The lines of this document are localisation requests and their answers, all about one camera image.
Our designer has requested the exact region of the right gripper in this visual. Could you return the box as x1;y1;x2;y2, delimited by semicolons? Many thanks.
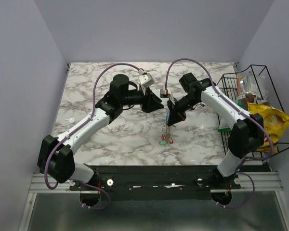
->
167;94;199;126

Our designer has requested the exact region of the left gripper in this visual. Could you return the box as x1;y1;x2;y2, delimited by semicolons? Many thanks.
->
120;85;165;114

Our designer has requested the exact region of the blue key tag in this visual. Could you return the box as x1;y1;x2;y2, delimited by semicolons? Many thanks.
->
165;111;170;124

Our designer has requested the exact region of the grey curved keyring holder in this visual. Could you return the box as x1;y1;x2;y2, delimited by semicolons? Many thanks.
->
162;124;172;144

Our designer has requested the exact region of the green key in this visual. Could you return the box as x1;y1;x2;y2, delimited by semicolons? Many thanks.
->
159;140;167;145

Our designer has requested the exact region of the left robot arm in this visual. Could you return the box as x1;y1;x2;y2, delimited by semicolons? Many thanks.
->
37;73;164;190

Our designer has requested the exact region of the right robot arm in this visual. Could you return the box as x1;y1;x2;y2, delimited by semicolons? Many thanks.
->
167;73;264;189

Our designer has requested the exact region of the green snack packet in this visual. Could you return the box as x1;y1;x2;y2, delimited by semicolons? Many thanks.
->
218;116;231;132

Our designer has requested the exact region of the dark green snack bag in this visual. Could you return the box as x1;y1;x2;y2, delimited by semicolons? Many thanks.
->
236;95;248;110

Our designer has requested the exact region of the beige bottle white cap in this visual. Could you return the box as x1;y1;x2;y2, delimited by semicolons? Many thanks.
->
65;117;75;124

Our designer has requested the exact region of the clear snack packet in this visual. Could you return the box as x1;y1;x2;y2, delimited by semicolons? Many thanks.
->
236;72;268;100

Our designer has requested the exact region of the yellow chips bag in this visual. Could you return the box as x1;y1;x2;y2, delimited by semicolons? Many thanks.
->
248;103;289;154

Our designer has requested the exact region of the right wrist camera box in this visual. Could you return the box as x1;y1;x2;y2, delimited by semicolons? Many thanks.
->
160;88;171;98

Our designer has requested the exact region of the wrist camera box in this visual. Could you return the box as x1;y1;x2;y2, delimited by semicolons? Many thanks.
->
160;88;171;98
138;73;155;88

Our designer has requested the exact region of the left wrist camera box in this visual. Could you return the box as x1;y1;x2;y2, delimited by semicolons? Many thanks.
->
138;73;155;88

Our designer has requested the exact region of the black wire basket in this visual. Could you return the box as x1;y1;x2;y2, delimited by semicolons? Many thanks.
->
218;64;289;159

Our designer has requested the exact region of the black mounting rail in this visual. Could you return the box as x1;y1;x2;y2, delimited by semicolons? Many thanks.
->
39;165;253;201

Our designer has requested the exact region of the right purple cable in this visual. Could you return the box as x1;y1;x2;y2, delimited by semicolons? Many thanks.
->
164;58;274;209

